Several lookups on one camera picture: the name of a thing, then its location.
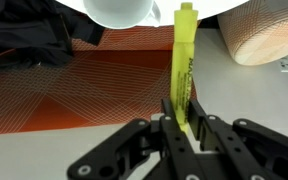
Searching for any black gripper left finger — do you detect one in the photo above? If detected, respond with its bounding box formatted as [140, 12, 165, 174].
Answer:
[66, 97, 206, 180]

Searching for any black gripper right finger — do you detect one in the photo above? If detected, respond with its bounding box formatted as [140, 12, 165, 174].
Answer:
[187, 98, 288, 180]

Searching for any yellow highlighter marker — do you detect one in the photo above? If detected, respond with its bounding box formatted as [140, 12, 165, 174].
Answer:
[169, 2, 200, 135]

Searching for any white mug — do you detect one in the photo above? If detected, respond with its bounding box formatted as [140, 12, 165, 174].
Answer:
[81, 0, 162, 30]

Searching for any orange patterned sofa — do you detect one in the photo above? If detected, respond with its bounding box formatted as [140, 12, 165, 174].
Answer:
[0, 19, 199, 136]

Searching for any beige cylindrical ottoman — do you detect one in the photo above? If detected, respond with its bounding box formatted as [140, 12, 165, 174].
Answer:
[216, 0, 288, 67]

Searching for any black jacket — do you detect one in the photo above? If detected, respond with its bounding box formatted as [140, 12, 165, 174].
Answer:
[0, 0, 107, 72]

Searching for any white wall outlet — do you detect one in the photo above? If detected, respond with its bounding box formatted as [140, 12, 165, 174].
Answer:
[279, 57, 288, 73]

